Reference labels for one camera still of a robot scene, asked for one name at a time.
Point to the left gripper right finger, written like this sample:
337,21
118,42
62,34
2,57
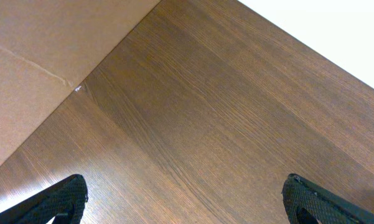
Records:
307,203

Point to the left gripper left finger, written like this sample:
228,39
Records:
63,202

